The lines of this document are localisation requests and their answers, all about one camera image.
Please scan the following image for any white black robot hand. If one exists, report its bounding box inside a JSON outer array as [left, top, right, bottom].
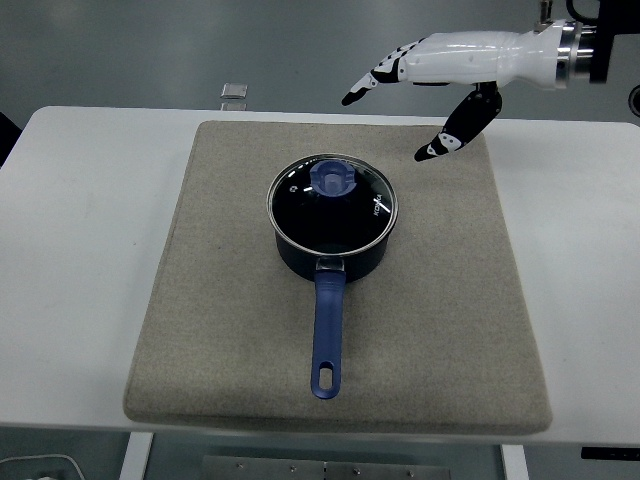
[[341, 18, 565, 164]]

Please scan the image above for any glass pot lid blue knob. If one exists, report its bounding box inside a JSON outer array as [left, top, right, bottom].
[[266, 153, 400, 256]]

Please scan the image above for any beige fabric mat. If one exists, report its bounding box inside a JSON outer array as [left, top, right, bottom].
[[122, 119, 554, 435]]

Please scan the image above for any white table leg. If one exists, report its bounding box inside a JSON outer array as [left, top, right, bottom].
[[499, 443, 530, 480], [118, 432, 155, 480]]

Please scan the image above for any black table control panel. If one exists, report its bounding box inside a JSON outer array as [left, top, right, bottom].
[[581, 447, 640, 460]]

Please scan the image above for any grey metal plate with screws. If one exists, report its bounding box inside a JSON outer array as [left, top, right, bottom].
[[201, 454, 451, 480]]

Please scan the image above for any dark pot with blue handle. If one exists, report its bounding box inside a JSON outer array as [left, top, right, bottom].
[[273, 219, 394, 401]]

